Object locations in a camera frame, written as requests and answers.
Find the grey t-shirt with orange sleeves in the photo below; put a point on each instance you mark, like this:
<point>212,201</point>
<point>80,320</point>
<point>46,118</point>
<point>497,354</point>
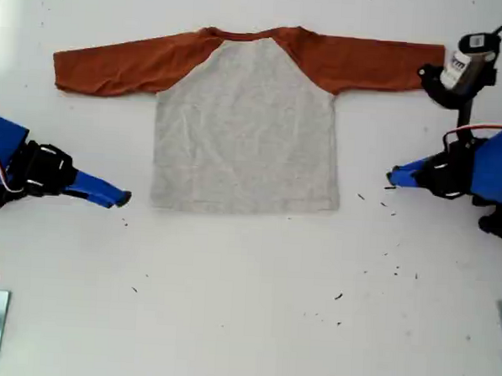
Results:
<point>246,124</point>

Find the black camera stalk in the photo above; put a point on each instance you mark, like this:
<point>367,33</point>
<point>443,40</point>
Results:
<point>466,115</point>

